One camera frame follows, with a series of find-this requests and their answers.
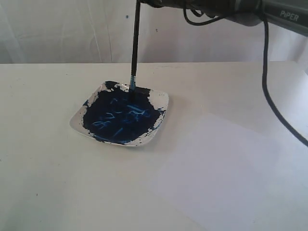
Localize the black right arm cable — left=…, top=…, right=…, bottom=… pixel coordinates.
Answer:
left=181, top=0, right=308, bottom=147

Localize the black paintbrush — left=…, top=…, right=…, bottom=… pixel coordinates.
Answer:
left=128, top=0, right=141, bottom=100

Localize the white paper sheet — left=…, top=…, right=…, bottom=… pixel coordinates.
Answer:
left=147, top=114, right=308, bottom=231

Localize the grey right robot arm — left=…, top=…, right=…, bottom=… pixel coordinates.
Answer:
left=141, top=0, right=308, bottom=36

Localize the white plate with blue paint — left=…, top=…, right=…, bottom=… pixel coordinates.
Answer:
left=69, top=81, right=169, bottom=147

